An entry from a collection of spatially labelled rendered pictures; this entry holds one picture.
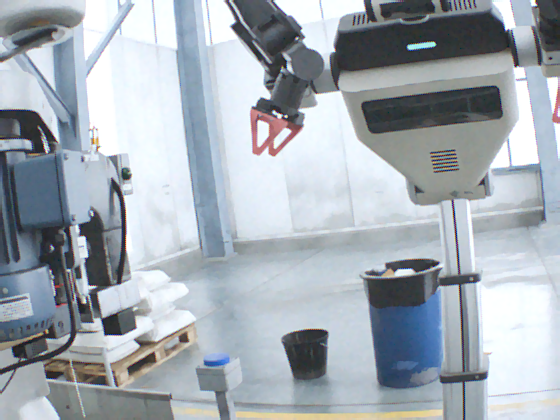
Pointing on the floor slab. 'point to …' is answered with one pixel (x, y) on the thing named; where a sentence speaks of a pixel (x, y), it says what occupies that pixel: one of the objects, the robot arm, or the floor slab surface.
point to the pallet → (85, 372)
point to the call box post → (225, 405)
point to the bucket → (307, 352)
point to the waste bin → (406, 321)
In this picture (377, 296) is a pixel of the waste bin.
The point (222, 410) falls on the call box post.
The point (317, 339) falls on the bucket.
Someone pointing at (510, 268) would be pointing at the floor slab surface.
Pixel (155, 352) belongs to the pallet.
